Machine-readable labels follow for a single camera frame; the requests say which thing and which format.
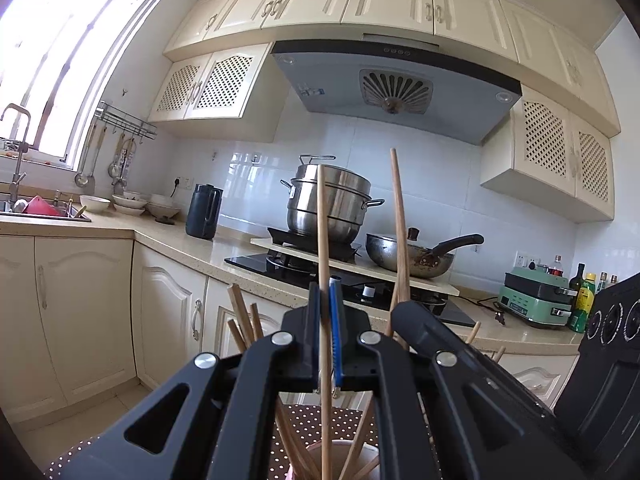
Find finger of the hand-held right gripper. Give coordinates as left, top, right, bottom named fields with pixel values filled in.
left=390, top=302, right=562, bottom=442

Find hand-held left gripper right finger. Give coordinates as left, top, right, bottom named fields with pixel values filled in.
left=329, top=280, right=588, bottom=480

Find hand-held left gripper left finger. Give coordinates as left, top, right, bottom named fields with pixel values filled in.
left=55, top=282, right=323, bottom=480

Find group of wooden chopsticks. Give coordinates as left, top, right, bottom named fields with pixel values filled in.
left=227, top=284, right=507, bottom=480

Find pink cup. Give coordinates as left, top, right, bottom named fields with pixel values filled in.
left=287, top=437, right=383, bottom=480

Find tan bamboo chopstick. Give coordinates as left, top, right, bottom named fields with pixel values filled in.
left=347, top=148, right=412, bottom=480
left=316, top=164, right=335, bottom=480

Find black gas hob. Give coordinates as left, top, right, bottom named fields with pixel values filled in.
left=224, top=251, right=477, bottom=327

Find green electric grill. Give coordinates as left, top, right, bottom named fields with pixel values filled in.
left=498, top=266, right=583, bottom=331

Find steel steamer pot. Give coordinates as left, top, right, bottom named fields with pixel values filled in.
left=280, top=155, right=386, bottom=246

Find dark blue kettle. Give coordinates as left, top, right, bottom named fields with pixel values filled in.
left=185, top=183, right=224, bottom=240

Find beige kitchen countertop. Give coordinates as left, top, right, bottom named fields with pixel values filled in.
left=0, top=210, right=586, bottom=358

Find stack of white bowls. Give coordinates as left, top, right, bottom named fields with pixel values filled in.
left=112, top=191, right=148, bottom=216
left=147, top=194, right=182, bottom=224

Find cream kitchen base cabinets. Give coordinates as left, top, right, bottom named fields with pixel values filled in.
left=0, top=234, right=583, bottom=423

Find grey range hood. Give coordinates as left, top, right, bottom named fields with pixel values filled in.
left=270, top=32, right=523, bottom=147

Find steel ladle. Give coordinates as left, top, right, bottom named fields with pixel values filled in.
left=75, top=125, right=99, bottom=187

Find red plastic basin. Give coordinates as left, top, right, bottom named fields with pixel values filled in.
left=22, top=195, right=61, bottom=217

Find steel kitchen sink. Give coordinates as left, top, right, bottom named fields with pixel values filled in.
left=0, top=195, right=93, bottom=223

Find steel sink faucet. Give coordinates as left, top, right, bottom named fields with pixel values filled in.
left=0, top=104, right=32, bottom=201

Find kitchen window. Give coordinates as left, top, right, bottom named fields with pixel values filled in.
left=0, top=0, right=171, bottom=171

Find black power cable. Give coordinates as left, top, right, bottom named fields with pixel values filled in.
left=472, top=296, right=508, bottom=323

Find steel wok black handle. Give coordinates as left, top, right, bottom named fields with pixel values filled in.
left=365, top=227, right=485, bottom=280

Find metal wall rack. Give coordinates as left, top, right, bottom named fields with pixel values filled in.
left=95, top=101, right=157, bottom=141

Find cream wall cabinets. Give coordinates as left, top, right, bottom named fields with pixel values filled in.
left=147, top=0, right=623, bottom=223

